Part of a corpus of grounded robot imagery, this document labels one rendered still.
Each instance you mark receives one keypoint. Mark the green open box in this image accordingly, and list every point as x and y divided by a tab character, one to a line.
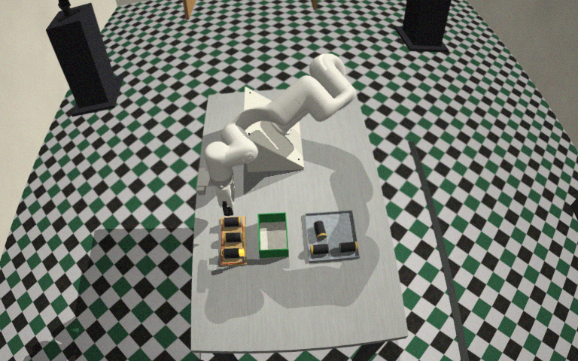
273	235

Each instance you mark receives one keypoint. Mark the tan flat circuit board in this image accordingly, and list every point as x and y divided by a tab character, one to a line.
226	245

